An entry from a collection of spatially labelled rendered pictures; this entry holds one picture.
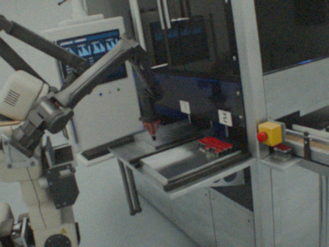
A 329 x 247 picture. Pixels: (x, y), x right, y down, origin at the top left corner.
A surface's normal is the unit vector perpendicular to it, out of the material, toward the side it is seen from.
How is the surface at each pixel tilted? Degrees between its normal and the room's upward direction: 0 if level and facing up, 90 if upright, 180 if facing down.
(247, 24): 90
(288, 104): 90
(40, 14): 90
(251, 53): 90
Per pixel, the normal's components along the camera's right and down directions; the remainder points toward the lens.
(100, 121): 0.53, 0.15
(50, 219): 0.31, 0.21
